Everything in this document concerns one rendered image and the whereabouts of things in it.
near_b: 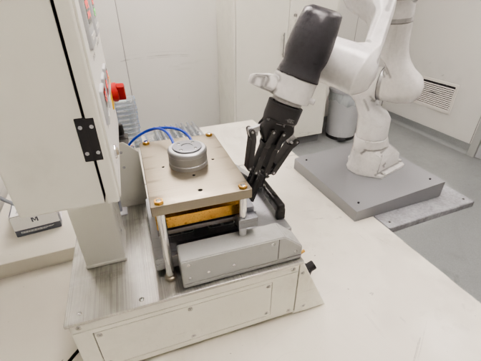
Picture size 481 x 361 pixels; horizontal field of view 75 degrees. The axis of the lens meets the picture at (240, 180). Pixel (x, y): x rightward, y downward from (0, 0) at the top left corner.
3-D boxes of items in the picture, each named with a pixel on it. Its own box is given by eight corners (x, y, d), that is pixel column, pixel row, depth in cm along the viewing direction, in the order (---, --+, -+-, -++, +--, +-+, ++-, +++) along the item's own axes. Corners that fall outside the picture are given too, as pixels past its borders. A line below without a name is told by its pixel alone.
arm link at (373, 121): (344, 122, 129) (353, 59, 115) (391, 132, 119) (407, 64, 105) (332, 132, 122) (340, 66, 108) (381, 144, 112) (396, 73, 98)
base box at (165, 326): (91, 379, 63) (66, 327, 54) (98, 253, 93) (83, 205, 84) (324, 304, 78) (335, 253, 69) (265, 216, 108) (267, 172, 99)
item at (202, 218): (158, 236, 59) (151, 195, 54) (147, 179, 77) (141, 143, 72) (244, 218, 64) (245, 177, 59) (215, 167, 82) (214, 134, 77)
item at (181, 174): (121, 257, 55) (104, 195, 48) (118, 172, 80) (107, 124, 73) (251, 227, 62) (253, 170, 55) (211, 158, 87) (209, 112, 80)
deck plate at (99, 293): (64, 329, 54) (62, 326, 53) (81, 212, 82) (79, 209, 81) (304, 263, 66) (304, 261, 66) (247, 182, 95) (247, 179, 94)
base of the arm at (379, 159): (376, 148, 138) (383, 118, 130) (412, 167, 123) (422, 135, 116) (335, 160, 131) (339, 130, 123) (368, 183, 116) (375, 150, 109)
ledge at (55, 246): (-16, 282, 84) (-23, 270, 82) (30, 152, 150) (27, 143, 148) (104, 251, 94) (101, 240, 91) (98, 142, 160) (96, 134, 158)
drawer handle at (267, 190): (276, 220, 71) (278, 205, 69) (253, 186, 83) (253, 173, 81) (284, 218, 72) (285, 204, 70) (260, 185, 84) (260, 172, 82)
